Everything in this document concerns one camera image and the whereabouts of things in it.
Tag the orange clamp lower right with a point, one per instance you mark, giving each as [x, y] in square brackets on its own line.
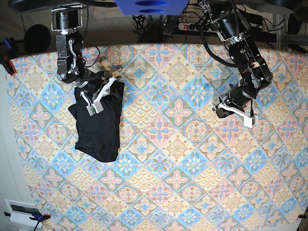
[302, 216]

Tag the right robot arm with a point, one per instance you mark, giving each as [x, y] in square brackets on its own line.
[71, 67]

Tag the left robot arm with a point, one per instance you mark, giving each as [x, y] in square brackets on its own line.
[231, 26]

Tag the orange black clamp lower left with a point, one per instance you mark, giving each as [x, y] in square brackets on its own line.
[33, 216]

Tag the white power strip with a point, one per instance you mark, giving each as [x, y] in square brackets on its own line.
[187, 27]

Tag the black round stool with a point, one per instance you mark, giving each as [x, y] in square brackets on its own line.
[37, 39]

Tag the white floor box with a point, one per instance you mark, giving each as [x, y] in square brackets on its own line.
[21, 212]

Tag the orange black clamp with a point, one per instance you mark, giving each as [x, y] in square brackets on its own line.
[8, 65]
[33, 216]

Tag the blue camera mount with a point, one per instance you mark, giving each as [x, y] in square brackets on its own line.
[151, 7]

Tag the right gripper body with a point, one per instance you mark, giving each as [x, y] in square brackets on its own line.
[94, 87]

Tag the patterned tablecloth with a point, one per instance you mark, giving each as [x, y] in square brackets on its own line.
[180, 168]

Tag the black t-shirt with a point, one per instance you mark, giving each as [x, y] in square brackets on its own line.
[98, 135]

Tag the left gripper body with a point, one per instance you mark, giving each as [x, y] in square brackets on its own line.
[234, 102]

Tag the orange black clamp upper left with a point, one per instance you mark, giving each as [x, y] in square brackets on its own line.
[8, 65]

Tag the blue clamp far left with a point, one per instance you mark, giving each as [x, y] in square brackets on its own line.
[10, 44]

